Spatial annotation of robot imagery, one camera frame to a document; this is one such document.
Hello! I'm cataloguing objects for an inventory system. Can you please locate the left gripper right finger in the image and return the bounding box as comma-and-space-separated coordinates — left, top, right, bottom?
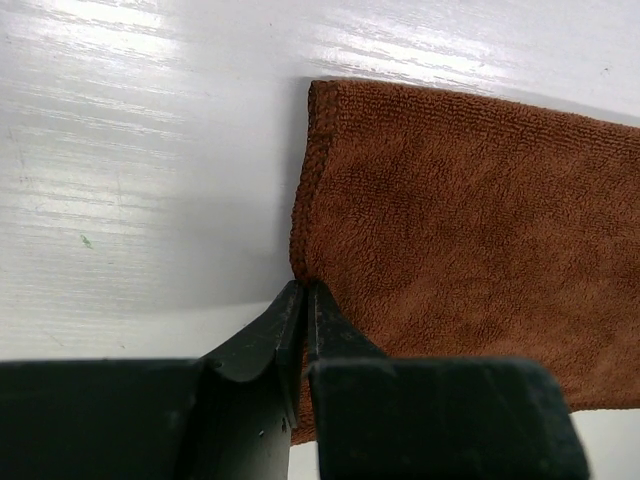
308, 283, 590, 479

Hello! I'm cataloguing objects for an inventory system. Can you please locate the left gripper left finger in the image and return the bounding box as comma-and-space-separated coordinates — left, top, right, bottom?
1, 281, 305, 479

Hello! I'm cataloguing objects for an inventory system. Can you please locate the brown towel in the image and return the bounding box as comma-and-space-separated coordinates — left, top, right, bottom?
288, 77, 640, 446

